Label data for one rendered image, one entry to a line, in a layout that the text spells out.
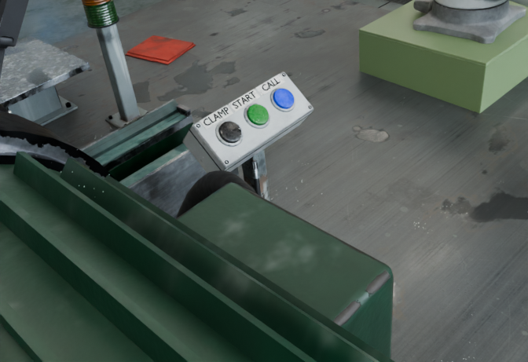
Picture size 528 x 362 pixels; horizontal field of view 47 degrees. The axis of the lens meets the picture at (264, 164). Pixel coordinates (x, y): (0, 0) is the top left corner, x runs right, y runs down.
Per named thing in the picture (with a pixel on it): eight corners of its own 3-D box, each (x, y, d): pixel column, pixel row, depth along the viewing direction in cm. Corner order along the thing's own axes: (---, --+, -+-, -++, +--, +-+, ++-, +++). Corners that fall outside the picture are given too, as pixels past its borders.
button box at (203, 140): (213, 184, 78) (226, 167, 74) (180, 141, 79) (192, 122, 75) (300, 125, 88) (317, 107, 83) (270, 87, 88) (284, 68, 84)
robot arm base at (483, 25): (435, -2, 145) (436, -25, 142) (527, 13, 132) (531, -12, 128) (394, 25, 135) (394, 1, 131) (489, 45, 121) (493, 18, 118)
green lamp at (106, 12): (99, 30, 118) (93, 8, 115) (82, 23, 121) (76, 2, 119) (124, 20, 121) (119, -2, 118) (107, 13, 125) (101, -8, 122)
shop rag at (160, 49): (196, 45, 163) (196, 42, 162) (167, 64, 155) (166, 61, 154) (154, 37, 170) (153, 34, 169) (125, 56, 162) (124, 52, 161)
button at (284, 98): (279, 116, 82) (284, 110, 80) (265, 100, 82) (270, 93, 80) (293, 107, 83) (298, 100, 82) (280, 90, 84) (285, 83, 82)
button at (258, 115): (253, 133, 79) (258, 127, 78) (239, 115, 79) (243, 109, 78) (269, 123, 81) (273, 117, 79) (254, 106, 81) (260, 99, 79)
